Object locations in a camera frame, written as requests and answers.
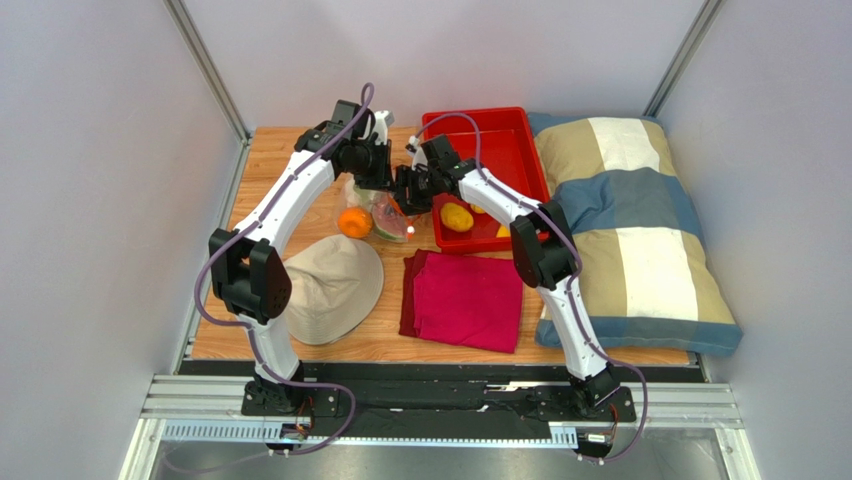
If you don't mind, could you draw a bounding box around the dark yellow fake fruit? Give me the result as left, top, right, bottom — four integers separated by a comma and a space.
439, 202, 475, 233

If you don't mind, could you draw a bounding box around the clear zip top bag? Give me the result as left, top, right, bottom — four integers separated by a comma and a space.
334, 174, 415, 243

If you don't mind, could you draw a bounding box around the fake watermelon slice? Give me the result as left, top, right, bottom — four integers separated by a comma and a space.
371, 201, 409, 243

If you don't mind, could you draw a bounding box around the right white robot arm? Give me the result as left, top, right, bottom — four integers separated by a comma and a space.
395, 135, 620, 419

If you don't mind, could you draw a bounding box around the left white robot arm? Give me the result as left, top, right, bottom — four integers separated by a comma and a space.
205, 100, 394, 414

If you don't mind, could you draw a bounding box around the white fake cauliflower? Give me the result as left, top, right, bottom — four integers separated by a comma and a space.
342, 179, 384, 211

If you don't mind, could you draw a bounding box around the orange fake fruit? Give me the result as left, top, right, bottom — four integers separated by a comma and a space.
337, 206, 374, 239

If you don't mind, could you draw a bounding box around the red plastic tray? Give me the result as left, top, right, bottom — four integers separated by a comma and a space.
421, 107, 550, 254

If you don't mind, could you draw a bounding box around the beige bucket hat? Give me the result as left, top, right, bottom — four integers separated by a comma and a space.
283, 234, 385, 346

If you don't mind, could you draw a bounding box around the magenta folded cloth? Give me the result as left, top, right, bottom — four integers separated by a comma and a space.
398, 249, 524, 354

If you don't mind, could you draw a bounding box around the plaid pillow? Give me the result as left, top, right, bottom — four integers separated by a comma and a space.
528, 113, 743, 357

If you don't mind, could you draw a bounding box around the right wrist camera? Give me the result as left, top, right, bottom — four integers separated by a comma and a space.
405, 135, 428, 168

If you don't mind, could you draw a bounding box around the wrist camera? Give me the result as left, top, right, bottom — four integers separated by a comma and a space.
405, 135, 428, 168
370, 110, 394, 145

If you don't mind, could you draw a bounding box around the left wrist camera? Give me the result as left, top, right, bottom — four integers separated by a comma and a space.
370, 110, 394, 145

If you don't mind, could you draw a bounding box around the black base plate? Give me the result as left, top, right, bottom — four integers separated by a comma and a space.
241, 380, 638, 440

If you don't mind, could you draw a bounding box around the aluminium frame rail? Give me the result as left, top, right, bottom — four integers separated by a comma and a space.
141, 375, 744, 449

